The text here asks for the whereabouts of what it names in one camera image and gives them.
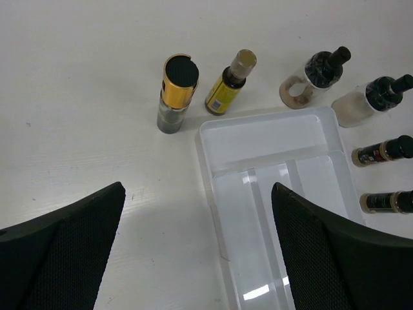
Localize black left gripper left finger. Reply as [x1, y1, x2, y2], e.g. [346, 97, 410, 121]
[1, 182, 126, 309]

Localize brown spice jar black cap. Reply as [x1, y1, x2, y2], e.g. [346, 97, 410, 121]
[279, 46, 351, 109]

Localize gold capped glass spray bottle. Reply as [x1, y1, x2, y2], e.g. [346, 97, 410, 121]
[157, 54, 199, 134]

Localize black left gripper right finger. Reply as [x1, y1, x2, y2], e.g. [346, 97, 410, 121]
[271, 182, 412, 309]

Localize yellow label dark sauce bottle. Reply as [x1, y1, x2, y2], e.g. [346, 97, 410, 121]
[205, 49, 257, 116]

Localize small spice shaker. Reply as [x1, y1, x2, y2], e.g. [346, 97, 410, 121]
[359, 191, 412, 214]
[351, 135, 412, 167]

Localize white plastic organizer tray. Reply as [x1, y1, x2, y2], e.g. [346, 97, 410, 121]
[196, 107, 364, 309]

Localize white spice jar black cap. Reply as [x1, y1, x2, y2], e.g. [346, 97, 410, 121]
[332, 74, 412, 128]

